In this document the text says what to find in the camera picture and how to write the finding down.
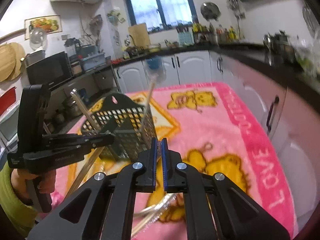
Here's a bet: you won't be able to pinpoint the wooden chopsticks pair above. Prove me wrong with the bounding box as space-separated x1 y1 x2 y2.
65 88 104 198

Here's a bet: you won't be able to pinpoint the green left sleeve forearm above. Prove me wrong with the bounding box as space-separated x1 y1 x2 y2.
1 163 37 238

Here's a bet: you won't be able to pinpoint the kitchen window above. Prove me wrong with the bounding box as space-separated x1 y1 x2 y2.
125 0 197 33

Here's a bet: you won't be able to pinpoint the person's left hand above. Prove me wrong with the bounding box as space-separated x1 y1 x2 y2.
10 167 57 201

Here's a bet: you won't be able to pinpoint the loose chopsticks pile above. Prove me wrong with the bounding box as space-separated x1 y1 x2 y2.
131 193 176 238

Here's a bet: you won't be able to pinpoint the stainless steel pot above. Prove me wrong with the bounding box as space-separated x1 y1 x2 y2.
62 96 82 118

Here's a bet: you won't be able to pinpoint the red plastic basin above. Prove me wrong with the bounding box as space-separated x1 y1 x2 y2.
0 87 16 115

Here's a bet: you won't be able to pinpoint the pink cartoon bear blanket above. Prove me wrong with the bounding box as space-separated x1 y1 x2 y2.
51 82 298 239

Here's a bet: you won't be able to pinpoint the black microwave oven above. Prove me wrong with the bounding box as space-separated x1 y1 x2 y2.
26 51 72 88

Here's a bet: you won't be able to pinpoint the dark green utensil basket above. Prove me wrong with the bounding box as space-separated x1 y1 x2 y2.
81 93 157 162

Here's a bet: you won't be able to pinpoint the round bamboo boards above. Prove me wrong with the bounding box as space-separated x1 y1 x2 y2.
0 42 25 82

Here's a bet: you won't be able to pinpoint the blender jug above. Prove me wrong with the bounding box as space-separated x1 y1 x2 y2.
64 38 81 57

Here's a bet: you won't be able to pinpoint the white base cabinets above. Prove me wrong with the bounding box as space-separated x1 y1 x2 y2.
162 50 319 214

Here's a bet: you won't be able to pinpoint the blue hanging bag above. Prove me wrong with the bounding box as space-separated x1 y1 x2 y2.
145 56 163 70

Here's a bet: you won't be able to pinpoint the wooden cutting board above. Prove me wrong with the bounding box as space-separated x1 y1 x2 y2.
128 23 151 49

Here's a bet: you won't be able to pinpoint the black countertop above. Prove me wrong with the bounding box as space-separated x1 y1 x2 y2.
112 43 319 112

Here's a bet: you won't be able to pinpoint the steel kettle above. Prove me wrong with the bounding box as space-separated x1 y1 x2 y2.
263 33 274 51

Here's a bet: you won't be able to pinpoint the hanging steel pot lid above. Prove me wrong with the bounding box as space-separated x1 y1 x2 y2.
200 2 221 21

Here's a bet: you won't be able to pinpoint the fruit picture frame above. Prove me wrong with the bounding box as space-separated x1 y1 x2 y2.
24 15 62 40

